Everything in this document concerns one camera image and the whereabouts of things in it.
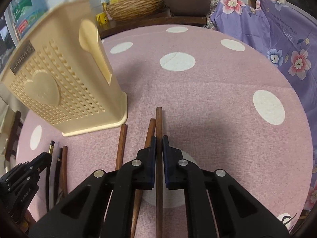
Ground woven wicker basket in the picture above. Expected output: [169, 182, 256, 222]
[106, 0, 165, 22]

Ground black chopstick thin band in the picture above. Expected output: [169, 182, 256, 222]
[54, 148, 63, 205]

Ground yellow mug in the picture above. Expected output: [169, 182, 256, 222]
[96, 12, 109, 26]

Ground black chopstick gold band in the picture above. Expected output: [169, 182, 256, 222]
[45, 140, 56, 212]

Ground pink polka dot tablecloth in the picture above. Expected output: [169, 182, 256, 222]
[17, 26, 301, 237]

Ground blue water bottle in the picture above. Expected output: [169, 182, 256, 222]
[11, 0, 48, 38]

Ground beige perforated utensil holder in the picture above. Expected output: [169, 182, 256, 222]
[1, 0, 127, 136]

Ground purple floral cloth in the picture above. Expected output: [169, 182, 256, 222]
[210, 0, 317, 211]

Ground brown wooden chopstick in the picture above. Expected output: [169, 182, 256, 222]
[116, 124, 128, 170]
[61, 146, 68, 196]

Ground dark wooden side table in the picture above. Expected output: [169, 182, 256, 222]
[98, 9, 207, 39]

